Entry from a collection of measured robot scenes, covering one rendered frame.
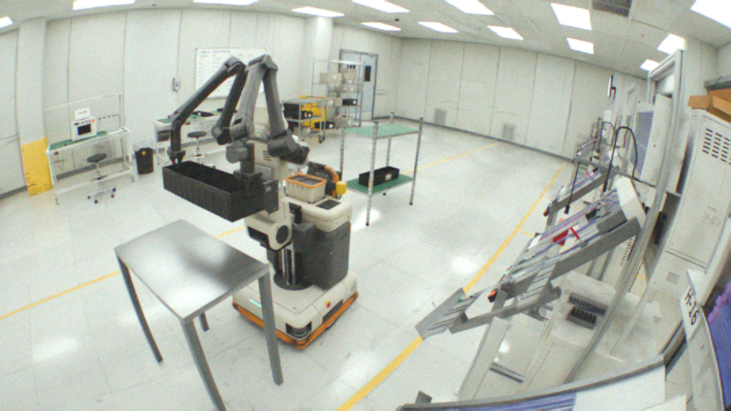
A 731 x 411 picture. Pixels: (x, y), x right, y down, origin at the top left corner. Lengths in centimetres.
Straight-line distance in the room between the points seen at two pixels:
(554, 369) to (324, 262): 140
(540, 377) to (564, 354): 20
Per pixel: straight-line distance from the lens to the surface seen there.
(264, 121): 155
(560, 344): 164
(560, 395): 75
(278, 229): 175
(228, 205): 125
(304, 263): 209
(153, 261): 155
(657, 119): 130
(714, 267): 49
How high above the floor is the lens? 157
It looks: 23 degrees down
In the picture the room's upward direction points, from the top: 5 degrees clockwise
